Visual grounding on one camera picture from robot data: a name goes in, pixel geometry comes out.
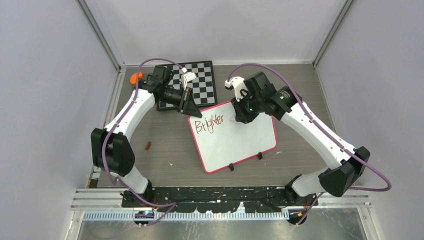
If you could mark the white slotted cable duct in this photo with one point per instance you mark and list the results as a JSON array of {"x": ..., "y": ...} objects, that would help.
[{"x": 134, "y": 215}]

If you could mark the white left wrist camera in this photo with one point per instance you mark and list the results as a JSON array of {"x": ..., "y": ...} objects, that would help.
[{"x": 187, "y": 77}]

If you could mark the orange curved block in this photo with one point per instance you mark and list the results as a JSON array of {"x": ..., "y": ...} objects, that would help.
[{"x": 135, "y": 78}]

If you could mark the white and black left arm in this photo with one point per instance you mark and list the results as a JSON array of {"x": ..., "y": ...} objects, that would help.
[{"x": 110, "y": 145}]

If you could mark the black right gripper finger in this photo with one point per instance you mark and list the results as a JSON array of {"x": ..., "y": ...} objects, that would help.
[
  {"x": 246, "y": 119},
  {"x": 240, "y": 115}
]

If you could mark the black white checkerboard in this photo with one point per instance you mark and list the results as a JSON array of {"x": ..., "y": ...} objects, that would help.
[{"x": 203, "y": 87}]

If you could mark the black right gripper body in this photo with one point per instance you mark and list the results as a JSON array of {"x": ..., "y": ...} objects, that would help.
[{"x": 248, "y": 104}]

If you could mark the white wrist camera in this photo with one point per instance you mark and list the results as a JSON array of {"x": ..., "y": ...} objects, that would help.
[
  {"x": 237, "y": 84},
  {"x": 187, "y": 77}
]

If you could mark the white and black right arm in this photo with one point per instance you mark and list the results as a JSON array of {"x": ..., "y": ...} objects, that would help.
[{"x": 256, "y": 95}]

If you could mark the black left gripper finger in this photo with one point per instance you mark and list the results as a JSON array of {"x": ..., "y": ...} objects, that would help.
[
  {"x": 192, "y": 106},
  {"x": 193, "y": 114}
]

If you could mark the aluminium frame rail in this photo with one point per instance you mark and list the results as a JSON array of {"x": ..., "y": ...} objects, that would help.
[{"x": 102, "y": 198}]

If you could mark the brown marker cap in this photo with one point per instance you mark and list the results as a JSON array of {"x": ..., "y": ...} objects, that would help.
[{"x": 148, "y": 145}]

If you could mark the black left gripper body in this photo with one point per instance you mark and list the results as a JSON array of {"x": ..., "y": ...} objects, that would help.
[{"x": 184, "y": 99}]

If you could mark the pink-framed whiteboard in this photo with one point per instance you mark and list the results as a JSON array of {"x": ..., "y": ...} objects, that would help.
[{"x": 220, "y": 142}]

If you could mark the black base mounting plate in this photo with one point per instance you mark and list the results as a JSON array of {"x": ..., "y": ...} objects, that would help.
[{"x": 219, "y": 200}]

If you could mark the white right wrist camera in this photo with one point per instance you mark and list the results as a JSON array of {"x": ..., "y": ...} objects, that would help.
[{"x": 237, "y": 84}]

